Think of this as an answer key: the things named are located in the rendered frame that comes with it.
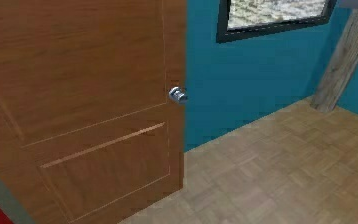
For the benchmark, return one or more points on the silver round door knob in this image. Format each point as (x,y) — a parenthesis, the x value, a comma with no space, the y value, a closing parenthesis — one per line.
(177,94)

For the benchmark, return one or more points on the brown wooden room door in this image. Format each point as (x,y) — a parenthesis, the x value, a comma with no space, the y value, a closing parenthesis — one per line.
(87,100)

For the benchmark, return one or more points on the grey wooden table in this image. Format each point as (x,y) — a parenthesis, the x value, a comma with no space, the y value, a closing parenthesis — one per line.
(345,60)

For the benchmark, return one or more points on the black framed wall picture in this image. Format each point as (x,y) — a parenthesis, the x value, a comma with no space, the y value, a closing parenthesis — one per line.
(273,15)

